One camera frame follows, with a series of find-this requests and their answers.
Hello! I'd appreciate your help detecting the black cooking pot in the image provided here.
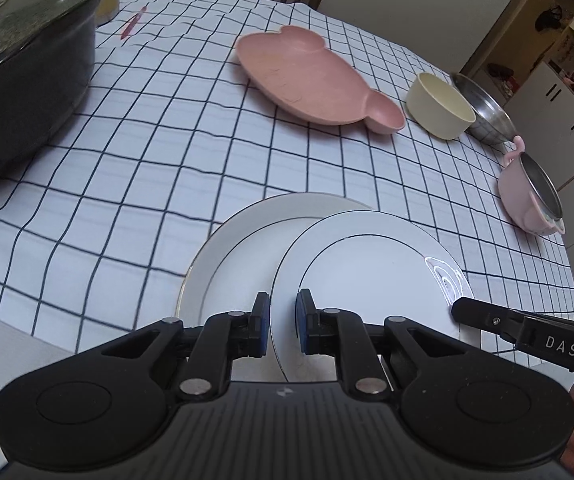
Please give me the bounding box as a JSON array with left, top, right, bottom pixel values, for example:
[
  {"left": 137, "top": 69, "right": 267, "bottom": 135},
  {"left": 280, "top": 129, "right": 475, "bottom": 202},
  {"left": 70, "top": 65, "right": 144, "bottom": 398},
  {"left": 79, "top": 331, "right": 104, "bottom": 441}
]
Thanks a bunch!
[{"left": 0, "top": 0, "right": 106, "bottom": 191}]

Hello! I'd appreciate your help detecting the red pen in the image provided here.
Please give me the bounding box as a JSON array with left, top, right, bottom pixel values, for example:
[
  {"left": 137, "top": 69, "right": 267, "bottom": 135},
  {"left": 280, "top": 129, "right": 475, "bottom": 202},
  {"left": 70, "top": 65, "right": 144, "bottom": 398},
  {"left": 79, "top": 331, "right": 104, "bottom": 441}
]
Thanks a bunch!
[{"left": 121, "top": 6, "right": 150, "bottom": 41}]

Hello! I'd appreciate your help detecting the glass pot lid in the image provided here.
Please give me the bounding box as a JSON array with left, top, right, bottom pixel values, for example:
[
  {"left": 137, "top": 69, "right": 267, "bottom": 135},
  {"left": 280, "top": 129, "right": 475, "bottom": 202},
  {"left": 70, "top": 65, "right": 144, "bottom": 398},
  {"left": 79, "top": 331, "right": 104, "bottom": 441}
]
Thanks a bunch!
[{"left": 0, "top": 0, "right": 102, "bottom": 86}]

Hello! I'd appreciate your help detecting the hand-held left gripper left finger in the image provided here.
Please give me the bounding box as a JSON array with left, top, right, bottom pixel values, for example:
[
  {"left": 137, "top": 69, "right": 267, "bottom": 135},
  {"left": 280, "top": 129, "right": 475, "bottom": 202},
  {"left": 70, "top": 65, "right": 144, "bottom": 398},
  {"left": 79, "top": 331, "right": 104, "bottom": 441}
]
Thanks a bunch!
[{"left": 87, "top": 291, "right": 272, "bottom": 403}]

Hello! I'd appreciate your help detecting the cream bowl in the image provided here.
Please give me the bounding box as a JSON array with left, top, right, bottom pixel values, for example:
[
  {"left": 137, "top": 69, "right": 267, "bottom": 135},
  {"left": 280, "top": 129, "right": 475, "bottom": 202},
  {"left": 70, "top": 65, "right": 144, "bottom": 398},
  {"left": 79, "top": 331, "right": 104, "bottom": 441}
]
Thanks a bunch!
[{"left": 406, "top": 72, "right": 477, "bottom": 141}]

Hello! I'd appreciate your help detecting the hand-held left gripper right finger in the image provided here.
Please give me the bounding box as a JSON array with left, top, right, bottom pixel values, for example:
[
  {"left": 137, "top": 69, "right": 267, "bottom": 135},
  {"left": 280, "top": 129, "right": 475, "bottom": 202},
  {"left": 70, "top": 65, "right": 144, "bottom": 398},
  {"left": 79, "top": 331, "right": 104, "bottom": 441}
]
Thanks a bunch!
[{"left": 294, "top": 288, "right": 483, "bottom": 403}]

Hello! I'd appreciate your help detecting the white checkered tablecloth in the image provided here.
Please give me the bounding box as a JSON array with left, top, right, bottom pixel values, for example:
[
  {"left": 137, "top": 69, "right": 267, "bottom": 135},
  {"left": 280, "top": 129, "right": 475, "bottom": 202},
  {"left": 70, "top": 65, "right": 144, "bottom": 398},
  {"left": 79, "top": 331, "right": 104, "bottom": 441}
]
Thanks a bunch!
[{"left": 0, "top": 0, "right": 574, "bottom": 361}]

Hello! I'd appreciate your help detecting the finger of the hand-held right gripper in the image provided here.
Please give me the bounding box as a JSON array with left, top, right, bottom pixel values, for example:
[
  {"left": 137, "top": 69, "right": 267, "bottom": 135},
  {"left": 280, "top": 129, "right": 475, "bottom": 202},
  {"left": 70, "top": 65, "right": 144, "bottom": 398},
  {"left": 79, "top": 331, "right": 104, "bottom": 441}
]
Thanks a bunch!
[{"left": 450, "top": 297, "right": 524, "bottom": 352}]

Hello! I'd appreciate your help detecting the pink fish-shaped plate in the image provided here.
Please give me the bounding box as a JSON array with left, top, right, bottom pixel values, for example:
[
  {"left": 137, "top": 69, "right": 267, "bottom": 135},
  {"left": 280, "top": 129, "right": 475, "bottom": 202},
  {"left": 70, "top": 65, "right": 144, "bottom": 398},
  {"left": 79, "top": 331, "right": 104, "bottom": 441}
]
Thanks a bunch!
[{"left": 236, "top": 25, "right": 407, "bottom": 135}]

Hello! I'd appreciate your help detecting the pink bowl with curled handle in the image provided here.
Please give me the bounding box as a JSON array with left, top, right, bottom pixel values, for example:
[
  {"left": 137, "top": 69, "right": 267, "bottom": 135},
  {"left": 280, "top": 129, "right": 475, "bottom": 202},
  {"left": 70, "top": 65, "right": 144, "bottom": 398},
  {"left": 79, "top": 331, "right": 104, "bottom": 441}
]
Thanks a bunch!
[{"left": 498, "top": 135, "right": 566, "bottom": 236}]

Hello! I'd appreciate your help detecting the white cabinet with black handles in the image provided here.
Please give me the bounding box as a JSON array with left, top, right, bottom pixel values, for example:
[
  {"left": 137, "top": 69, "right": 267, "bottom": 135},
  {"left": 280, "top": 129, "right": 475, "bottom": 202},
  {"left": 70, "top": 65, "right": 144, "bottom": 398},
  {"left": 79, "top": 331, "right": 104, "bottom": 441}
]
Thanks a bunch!
[{"left": 502, "top": 57, "right": 574, "bottom": 191}]

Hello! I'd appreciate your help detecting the stainless steel bowl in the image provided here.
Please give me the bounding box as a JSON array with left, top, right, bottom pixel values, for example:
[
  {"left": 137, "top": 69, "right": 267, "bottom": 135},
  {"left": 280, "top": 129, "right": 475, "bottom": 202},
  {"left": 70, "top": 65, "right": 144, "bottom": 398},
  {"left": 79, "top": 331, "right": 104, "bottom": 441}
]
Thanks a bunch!
[{"left": 450, "top": 72, "right": 516, "bottom": 147}]

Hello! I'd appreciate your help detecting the white plate with thin rim line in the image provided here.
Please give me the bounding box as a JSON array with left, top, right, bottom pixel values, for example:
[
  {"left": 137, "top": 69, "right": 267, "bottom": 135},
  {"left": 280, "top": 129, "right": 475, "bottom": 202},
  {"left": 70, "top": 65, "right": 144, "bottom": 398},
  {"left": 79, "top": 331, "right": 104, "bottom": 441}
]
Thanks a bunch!
[
  {"left": 269, "top": 210, "right": 483, "bottom": 383},
  {"left": 179, "top": 192, "right": 375, "bottom": 353}
]

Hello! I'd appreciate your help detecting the dark bag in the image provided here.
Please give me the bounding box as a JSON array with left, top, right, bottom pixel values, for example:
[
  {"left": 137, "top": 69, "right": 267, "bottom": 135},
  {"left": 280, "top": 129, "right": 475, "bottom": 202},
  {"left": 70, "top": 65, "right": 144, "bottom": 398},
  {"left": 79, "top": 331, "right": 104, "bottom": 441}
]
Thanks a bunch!
[{"left": 534, "top": 5, "right": 566, "bottom": 34}]

